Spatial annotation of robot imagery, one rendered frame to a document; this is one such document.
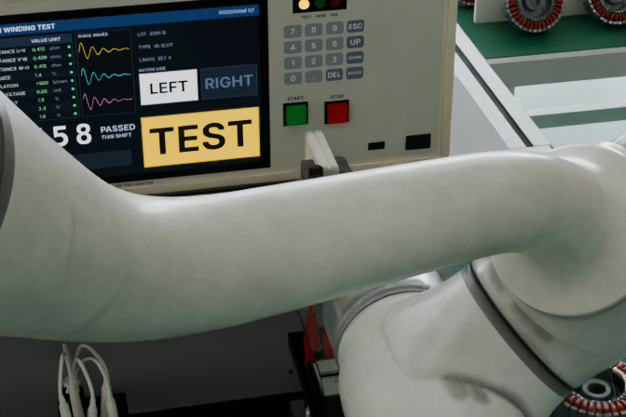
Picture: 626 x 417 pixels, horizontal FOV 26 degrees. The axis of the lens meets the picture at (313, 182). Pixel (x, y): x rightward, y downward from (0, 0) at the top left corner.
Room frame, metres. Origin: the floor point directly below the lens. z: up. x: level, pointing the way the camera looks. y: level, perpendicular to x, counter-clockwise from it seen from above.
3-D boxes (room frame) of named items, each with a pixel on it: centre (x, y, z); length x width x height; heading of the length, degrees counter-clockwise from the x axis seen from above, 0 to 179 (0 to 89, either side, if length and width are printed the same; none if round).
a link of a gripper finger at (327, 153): (1.00, -0.01, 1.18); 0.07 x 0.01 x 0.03; 12
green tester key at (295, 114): (1.09, 0.02, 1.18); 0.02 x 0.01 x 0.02; 102
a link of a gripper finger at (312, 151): (1.00, 0.00, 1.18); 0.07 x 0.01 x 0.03; 12
